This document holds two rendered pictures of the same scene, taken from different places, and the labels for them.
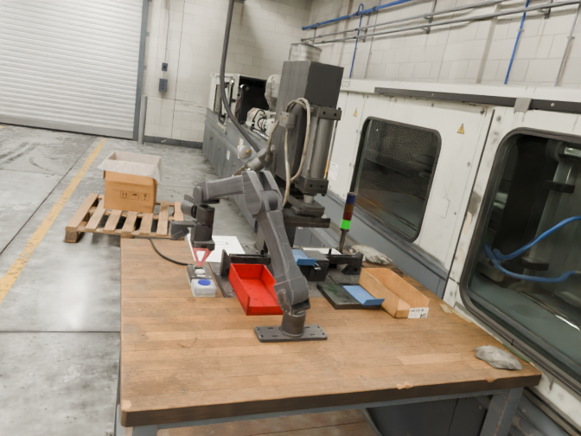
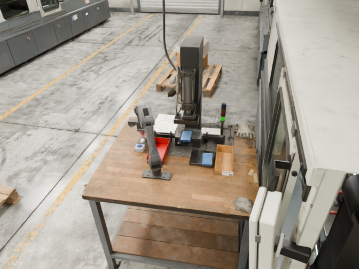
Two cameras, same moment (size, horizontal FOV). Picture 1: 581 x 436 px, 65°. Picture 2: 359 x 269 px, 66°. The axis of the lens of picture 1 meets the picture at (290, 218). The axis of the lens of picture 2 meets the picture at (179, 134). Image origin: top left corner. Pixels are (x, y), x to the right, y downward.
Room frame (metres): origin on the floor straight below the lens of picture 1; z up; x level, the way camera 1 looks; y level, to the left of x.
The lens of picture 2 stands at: (0.05, -0.96, 2.21)
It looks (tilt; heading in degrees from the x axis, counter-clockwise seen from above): 35 degrees down; 33
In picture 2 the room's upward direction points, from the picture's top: 1 degrees counter-clockwise
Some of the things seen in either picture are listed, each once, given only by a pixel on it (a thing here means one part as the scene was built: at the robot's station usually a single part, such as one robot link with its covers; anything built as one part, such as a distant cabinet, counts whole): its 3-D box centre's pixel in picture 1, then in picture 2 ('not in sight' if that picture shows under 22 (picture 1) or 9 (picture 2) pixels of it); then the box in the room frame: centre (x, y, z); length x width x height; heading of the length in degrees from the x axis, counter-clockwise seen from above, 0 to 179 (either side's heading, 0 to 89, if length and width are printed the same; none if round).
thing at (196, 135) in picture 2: (298, 255); (188, 134); (1.57, -0.05, 0.98); 0.20 x 0.10 x 0.01; 112
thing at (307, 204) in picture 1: (299, 185); (187, 102); (1.63, -0.01, 1.22); 0.26 x 0.18 x 0.30; 22
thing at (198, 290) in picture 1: (202, 291); (140, 149); (1.31, 0.23, 0.90); 0.07 x 0.07 x 0.06; 22
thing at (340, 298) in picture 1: (347, 295); (202, 158); (1.45, -0.24, 0.91); 0.17 x 0.16 x 0.02; 112
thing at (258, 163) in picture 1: (255, 164); (178, 87); (1.78, 0.17, 1.25); 0.19 x 0.07 x 0.19; 112
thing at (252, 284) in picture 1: (256, 287); (158, 150); (1.34, 0.07, 0.93); 0.25 x 0.12 x 0.06; 22
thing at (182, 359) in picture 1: (278, 408); (181, 196); (1.41, -0.07, 0.45); 1.12 x 0.99 x 0.90; 112
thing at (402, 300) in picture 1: (392, 292); (224, 159); (1.49, -0.40, 0.93); 0.25 x 0.13 x 0.08; 22
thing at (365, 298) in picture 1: (363, 292); (207, 158); (1.44, -0.28, 0.93); 0.15 x 0.07 x 0.03; 25
